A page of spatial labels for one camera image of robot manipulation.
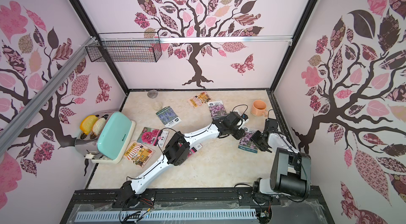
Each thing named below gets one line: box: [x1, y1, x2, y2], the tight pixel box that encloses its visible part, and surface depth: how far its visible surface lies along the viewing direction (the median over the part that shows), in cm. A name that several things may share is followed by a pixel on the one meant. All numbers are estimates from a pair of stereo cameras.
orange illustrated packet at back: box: [187, 91, 213, 109], surface depth 116 cm
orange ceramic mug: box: [250, 99, 269, 117], surface depth 102 cm
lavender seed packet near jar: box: [155, 106, 182, 128], surface depth 106 cm
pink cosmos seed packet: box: [207, 99, 228, 119], surface depth 109 cm
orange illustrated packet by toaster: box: [123, 142, 156, 168], surface depth 90 cm
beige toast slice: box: [92, 117, 106, 137], surface depth 81 cm
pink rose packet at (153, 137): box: [136, 126, 170, 148], surface depth 97 cm
